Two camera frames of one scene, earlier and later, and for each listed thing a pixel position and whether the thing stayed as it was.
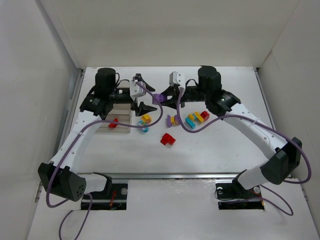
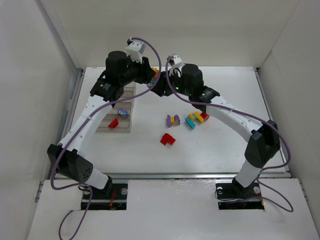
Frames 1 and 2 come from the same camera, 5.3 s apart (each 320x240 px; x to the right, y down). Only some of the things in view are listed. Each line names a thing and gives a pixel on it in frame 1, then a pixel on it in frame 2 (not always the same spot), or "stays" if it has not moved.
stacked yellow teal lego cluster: (192, 118) stays
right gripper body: (180, 95) → (165, 83)
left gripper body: (135, 99) → (145, 70)
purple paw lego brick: (160, 97) → (122, 111)
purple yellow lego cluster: (172, 120) stays
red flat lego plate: (167, 138) stays
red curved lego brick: (113, 125) stays
